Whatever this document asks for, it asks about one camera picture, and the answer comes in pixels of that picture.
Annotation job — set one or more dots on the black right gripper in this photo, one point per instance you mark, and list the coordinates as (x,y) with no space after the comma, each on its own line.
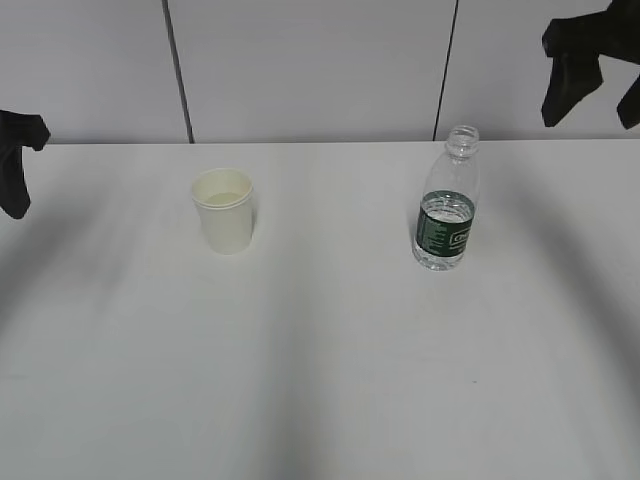
(575,44)

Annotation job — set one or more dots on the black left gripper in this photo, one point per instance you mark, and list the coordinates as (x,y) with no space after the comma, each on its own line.
(17,131)

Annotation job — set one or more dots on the clear water bottle green label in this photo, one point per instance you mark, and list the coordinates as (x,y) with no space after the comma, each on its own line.
(449,202)

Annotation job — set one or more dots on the white paper cup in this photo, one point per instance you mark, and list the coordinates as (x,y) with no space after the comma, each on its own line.
(223,201)

